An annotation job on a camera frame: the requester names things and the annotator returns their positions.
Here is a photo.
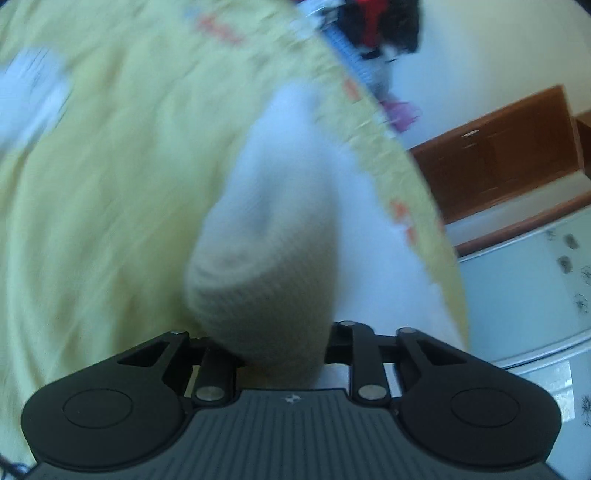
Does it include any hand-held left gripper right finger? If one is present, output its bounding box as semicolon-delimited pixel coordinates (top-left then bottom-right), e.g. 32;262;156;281
325;320;462;402

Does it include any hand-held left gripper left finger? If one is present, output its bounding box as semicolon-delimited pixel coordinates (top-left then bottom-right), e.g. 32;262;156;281
117;330;243;407

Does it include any white knit sweater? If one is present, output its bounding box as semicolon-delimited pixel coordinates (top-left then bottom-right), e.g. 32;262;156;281
185;82;471;385

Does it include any yellow carrot print bedspread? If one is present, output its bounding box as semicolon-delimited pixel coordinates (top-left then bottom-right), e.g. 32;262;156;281
0;0;468;469

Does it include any brown wooden door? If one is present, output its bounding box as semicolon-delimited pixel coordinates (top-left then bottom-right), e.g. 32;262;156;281
410;84;583;223

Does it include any pink plastic bag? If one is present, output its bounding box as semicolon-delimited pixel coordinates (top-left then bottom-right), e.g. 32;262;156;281
380;98;424;133

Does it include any light blue knit cloth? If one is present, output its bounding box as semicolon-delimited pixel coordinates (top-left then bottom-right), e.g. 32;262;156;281
318;22;371;80

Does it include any white printed quilt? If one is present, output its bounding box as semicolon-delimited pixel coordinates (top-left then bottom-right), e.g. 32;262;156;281
0;47;74;149

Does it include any black garment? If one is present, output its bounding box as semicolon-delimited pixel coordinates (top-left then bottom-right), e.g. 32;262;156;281
344;0;424;52

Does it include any red jacket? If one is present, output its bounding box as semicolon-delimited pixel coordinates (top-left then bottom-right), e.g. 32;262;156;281
355;0;394;48

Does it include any brown door frame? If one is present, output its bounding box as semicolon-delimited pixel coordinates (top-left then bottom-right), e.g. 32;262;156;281
455;110;591;258

